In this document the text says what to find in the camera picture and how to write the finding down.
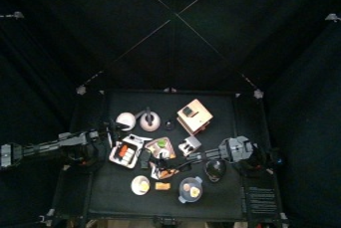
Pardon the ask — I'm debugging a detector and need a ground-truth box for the orange salmon sushi toy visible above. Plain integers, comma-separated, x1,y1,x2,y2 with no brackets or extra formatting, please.
117,144,131,158

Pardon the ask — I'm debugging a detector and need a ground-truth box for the grey toy toaster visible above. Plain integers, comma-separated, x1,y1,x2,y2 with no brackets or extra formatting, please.
176,135,201,157

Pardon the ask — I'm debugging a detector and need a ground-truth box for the orange toy carrot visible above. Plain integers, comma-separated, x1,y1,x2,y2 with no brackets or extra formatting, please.
157,169,175,178

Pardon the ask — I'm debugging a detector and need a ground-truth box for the black toy pan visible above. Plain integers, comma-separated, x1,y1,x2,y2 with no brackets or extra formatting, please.
203,158,227,183

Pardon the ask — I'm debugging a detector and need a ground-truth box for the white rectangular sushi tray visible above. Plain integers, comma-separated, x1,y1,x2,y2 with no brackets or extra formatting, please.
108,133,153,169

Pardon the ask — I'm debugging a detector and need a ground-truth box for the white rice roll toy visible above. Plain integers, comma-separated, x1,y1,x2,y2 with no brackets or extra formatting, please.
121,147,136,165

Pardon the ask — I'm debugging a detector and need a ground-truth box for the orange toy block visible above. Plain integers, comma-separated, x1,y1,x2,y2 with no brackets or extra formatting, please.
155,181,171,191

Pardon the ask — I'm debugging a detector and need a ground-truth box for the white toy food piece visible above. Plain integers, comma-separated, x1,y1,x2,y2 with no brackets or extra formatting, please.
155,148,171,160

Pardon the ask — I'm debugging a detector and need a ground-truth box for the black flat toy piece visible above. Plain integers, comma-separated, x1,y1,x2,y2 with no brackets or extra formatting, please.
139,149,153,170

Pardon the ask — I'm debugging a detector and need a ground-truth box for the grey toy frying pan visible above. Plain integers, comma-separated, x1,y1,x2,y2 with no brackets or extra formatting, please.
176,175,204,205

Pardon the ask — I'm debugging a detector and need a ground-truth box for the toy fried egg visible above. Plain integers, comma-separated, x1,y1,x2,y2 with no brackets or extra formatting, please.
188,186,201,199

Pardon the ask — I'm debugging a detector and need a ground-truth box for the white bowl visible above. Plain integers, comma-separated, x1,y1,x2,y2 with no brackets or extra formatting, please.
129,174,152,196

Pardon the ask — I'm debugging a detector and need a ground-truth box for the toy egg half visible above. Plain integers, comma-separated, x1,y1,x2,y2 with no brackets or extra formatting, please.
137,180,151,193

